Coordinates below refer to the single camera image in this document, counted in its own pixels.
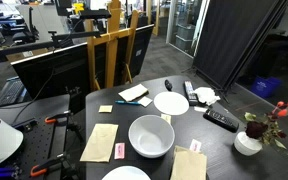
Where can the blue pen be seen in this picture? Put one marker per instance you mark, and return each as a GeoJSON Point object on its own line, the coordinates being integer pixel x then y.
{"type": "Point", "coordinates": [128, 102]}

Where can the grey bowl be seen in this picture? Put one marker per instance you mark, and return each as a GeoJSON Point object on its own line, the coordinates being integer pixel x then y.
{"type": "Point", "coordinates": [151, 136]}

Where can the small black presenter remote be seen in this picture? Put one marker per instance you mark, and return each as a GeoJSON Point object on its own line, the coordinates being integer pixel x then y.
{"type": "Point", "coordinates": [168, 84]}

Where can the flat white round plate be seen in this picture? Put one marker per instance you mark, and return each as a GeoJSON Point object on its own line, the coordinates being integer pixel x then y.
{"type": "Point", "coordinates": [171, 103]}

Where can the tan yellow packet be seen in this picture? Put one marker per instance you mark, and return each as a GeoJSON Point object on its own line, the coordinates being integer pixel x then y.
{"type": "Point", "coordinates": [105, 108]}

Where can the long remote with grey buttons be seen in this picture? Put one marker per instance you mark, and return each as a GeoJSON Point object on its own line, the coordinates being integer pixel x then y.
{"type": "Point", "coordinates": [190, 92]}

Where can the wooden easel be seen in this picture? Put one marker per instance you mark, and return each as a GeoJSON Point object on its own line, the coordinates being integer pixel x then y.
{"type": "Point", "coordinates": [110, 50]}

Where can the small white packet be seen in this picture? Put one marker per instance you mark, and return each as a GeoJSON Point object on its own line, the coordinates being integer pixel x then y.
{"type": "Point", "coordinates": [200, 109]}

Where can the crumpled white tissue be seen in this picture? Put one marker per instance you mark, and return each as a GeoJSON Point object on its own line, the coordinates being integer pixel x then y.
{"type": "Point", "coordinates": [206, 94]}

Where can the pink sugar packet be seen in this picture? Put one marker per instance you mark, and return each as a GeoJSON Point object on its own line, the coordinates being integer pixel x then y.
{"type": "Point", "coordinates": [119, 150]}

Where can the grey storage bins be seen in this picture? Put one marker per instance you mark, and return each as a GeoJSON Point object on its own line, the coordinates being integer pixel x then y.
{"type": "Point", "coordinates": [185, 36]}

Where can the tan napkin left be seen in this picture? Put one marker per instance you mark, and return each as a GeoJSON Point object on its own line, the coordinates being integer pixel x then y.
{"type": "Point", "coordinates": [99, 142]}

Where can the tan napkin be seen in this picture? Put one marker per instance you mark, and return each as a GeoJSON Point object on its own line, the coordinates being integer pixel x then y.
{"type": "Point", "coordinates": [188, 164]}
{"type": "Point", "coordinates": [99, 142]}

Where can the white and pink packet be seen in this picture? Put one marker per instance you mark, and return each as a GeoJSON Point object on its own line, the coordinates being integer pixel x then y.
{"type": "Point", "coordinates": [195, 145]}

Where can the black TV remote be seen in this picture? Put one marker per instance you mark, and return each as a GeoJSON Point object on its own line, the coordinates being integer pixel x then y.
{"type": "Point", "coordinates": [221, 120]}

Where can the rimmed white plate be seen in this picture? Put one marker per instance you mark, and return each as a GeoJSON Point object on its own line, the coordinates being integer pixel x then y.
{"type": "Point", "coordinates": [126, 173]}

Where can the tan napkin right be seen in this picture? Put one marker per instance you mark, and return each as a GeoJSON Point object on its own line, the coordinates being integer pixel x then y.
{"type": "Point", "coordinates": [188, 164]}

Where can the orange and black clamp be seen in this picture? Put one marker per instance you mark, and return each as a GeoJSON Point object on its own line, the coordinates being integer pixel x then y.
{"type": "Point", "coordinates": [55, 118]}
{"type": "Point", "coordinates": [45, 166]}

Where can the large black monitor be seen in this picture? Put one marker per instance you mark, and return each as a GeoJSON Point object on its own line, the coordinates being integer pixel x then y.
{"type": "Point", "coordinates": [50, 73]}

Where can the black divider panel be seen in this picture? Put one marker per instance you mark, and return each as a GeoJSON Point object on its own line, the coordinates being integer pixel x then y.
{"type": "Point", "coordinates": [230, 36]}

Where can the white round vase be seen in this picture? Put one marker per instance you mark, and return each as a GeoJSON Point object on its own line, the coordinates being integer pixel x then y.
{"type": "Point", "coordinates": [247, 145]}

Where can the dark rose flower bouquet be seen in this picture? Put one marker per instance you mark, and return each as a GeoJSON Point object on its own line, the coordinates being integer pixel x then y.
{"type": "Point", "coordinates": [255, 129]}

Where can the black perforated bench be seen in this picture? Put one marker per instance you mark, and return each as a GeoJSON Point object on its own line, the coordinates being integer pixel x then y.
{"type": "Point", "coordinates": [37, 140]}

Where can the blue bin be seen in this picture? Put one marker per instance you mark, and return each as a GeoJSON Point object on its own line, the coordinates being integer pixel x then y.
{"type": "Point", "coordinates": [265, 86]}

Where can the black keyboard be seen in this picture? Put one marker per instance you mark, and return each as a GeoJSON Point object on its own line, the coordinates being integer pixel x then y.
{"type": "Point", "coordinates": [10, 91]}

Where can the black camera on boom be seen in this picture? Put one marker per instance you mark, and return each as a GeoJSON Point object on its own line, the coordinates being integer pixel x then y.
{"type": "Point", "coordinates": [95, 14]}

